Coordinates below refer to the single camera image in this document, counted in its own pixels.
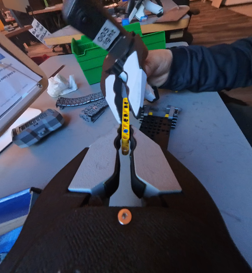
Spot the person's right forearm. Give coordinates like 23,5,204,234
159,32,252,92

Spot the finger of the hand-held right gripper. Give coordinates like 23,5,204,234
105,73,124,125
121,51,148,119

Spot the long grey toy track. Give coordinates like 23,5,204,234
56,92,105,109

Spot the blue cardboard box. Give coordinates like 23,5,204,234
0,187,42,273

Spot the grey toy brick block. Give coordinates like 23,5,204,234
11,109,65,148

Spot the green plastic bin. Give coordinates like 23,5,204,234
71,22,166,86

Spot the person's right hand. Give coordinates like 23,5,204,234
143,48,174,88

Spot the black toy box assembly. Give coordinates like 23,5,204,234
139,105,182,151

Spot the white printed placard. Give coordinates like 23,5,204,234
29,18,52,45

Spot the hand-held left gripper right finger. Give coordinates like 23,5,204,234
130,125,183,199

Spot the long yellow toy beam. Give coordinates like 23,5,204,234
121,97,131,156

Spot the white robot model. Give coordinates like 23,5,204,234
126,0,164,23

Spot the instruction sign stand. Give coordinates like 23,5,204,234
0,22,48,162

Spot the folded grey toy track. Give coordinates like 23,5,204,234
79,99,108,123

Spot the person's dark clothing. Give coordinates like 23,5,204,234
219,90,252,165

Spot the workbench table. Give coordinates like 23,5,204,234
44,4,190,46

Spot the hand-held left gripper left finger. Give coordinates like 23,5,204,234
68,126,120,198

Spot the white crumpled tissue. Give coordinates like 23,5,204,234
47,74,78,97

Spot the grey desk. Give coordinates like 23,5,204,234
0,42,252,273

